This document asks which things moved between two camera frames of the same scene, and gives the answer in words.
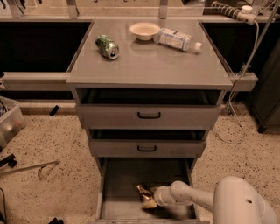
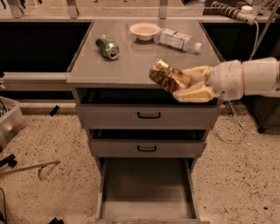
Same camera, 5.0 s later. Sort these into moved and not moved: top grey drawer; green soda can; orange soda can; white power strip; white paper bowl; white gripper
Moved: white gripper; orange soda can
Not moved: white power strip; white paper bowl; green soda can; top grey drawer
